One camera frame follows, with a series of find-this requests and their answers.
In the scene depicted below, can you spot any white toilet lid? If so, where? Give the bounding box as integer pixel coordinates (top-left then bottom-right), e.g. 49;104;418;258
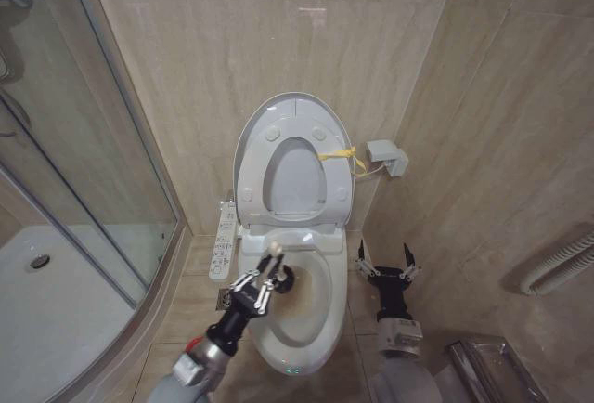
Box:
231;91;357;233

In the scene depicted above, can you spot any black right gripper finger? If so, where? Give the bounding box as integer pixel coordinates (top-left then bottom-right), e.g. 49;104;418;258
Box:
355;238;378;280
399;241;422;282

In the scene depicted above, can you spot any yellow strap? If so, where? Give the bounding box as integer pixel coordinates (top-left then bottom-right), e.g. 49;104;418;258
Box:
316;144;373;177

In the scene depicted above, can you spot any white toilet bowl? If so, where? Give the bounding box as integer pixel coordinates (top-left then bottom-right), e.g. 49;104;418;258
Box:
238;227;349;377

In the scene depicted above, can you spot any glass shower enclosure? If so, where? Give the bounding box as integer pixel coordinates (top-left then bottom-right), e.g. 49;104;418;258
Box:
0;0;187;403

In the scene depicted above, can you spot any white ribbed wall pipe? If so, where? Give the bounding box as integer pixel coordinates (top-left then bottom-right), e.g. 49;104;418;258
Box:
518;229;594;296

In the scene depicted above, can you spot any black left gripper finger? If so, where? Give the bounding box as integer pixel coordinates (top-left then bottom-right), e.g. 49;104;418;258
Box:
231;253;276;293
253;257;286;317

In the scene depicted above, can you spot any white toilet seat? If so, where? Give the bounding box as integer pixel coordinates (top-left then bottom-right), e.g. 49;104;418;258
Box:
236;98;353;228

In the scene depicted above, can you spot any white shower tray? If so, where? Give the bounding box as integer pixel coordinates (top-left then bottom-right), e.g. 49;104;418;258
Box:
0;223;183;403

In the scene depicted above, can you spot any white toilet control panel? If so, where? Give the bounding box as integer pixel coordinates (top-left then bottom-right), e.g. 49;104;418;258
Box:
208;197;239;281

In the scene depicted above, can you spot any black toilet brush white handle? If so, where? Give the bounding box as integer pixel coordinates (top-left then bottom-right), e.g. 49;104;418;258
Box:
265;240;298;295

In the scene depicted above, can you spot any grey wall socket box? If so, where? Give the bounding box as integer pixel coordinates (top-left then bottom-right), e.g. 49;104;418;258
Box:
365;138;410;178

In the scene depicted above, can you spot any metal floor drain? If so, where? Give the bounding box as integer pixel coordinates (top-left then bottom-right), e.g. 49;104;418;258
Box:
216;285;234;312

